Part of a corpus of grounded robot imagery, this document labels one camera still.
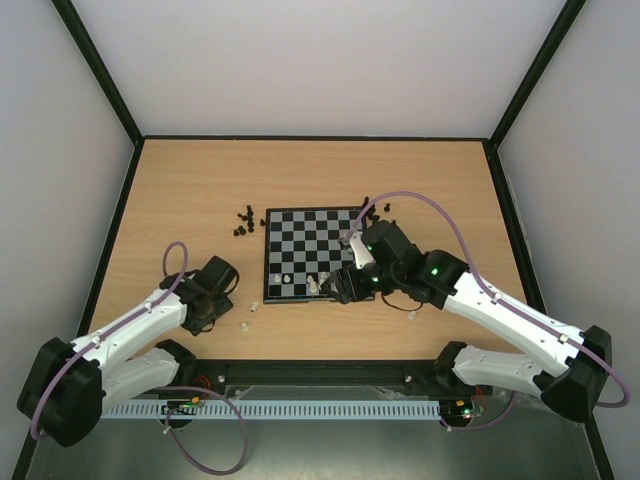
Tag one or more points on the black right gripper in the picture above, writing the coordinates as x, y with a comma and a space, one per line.
345, 285

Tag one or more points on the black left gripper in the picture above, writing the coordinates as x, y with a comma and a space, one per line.
196, 325

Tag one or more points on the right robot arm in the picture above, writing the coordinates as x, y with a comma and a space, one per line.
558, 363

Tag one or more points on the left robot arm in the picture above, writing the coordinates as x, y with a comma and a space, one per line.
71, 384

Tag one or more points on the black and silver chessboard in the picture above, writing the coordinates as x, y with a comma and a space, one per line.
302, 241

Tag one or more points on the black knight left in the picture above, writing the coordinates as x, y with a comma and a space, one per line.
240, 231

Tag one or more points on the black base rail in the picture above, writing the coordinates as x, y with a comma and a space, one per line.
318, 372

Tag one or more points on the white slotted cable duct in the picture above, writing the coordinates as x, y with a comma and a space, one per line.
158, 409

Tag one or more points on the black enclosure frame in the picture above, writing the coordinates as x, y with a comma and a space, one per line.
560, 28

